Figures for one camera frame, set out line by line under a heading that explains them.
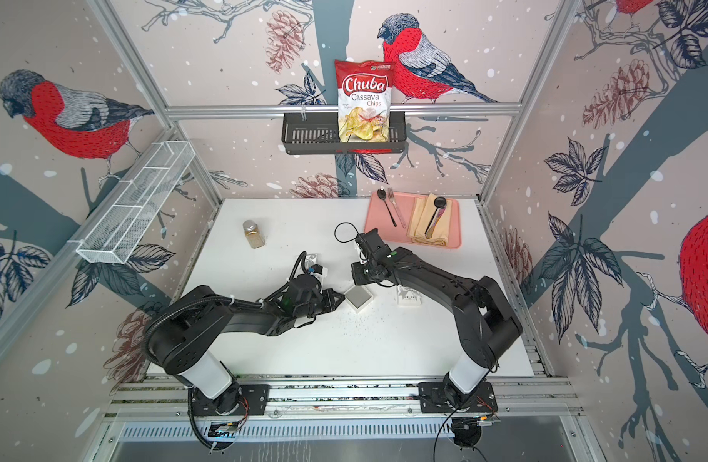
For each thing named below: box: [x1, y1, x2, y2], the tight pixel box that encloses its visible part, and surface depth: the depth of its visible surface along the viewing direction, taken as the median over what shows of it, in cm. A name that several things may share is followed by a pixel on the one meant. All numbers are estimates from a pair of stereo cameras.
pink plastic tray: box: [363, 191, 462, 250], surface depth 118 cm
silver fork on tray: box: [386, 186, 407, 230], surface depth 125 cm
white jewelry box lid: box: [396, 284, 423, 308], surface depth 92 cm
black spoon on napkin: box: [424, 196, 448, 240], surface depth 118 cm
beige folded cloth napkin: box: [406, 192, 453, 247], surface depth 116 cm
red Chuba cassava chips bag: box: [334, 59, 396, 144], surface depth 87 cm
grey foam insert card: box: [345, 285, 373, 308], surface depth 92 cm
